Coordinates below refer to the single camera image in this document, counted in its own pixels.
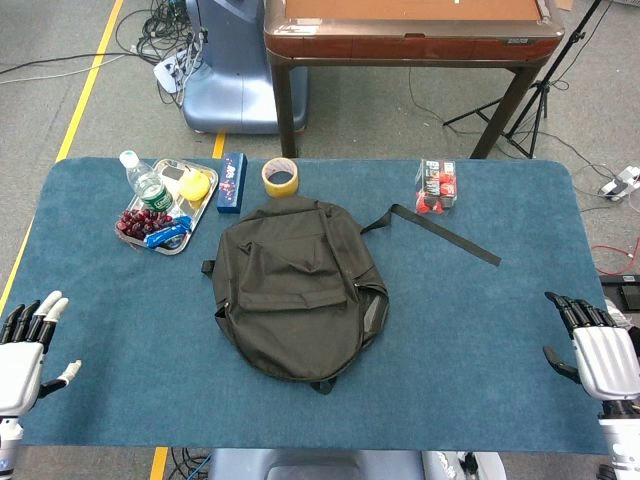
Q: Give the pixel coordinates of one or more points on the yellow toy pear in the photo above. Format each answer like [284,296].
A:
[195,186]

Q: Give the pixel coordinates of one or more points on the metal tray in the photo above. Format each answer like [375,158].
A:
[199,212]

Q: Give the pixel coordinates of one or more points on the yellow tape roll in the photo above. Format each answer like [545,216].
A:
[281,189]

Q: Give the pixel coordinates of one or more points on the blue snack packet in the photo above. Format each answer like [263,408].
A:
[167,232]

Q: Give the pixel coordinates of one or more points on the black backpack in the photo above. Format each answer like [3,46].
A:
[290,280]

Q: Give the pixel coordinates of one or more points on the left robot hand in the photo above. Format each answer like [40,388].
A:
[20,360]

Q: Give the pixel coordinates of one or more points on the small white grey card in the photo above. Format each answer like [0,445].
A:
[172,172]

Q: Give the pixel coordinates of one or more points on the blue rectangular box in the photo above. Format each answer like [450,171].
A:
[232,182]

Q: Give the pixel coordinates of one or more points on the brown mahjong table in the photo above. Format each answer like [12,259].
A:
[410,45]

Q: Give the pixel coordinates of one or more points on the clear plastic water bottle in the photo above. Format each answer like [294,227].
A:
[147,186]

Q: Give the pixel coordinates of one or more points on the black floor box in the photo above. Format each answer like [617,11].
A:
[620,287]

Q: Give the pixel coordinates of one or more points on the white power strip with plugs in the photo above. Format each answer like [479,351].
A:
[167,72]

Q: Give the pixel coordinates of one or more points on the blue table cloth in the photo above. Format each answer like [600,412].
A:
[450,325]

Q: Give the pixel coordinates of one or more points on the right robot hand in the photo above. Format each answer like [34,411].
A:
[607,357]

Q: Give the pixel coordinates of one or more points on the grey robot torso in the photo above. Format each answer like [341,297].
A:
[310,465]

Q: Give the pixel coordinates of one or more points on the black tripod stand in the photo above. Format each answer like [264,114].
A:
[537,95]

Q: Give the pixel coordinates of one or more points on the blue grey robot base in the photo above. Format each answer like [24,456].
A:
[235,85]

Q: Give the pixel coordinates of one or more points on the red grape bunch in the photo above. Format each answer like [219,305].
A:
[140,222]

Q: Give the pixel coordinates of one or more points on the clear box of red items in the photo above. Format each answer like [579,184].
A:
[437,187]

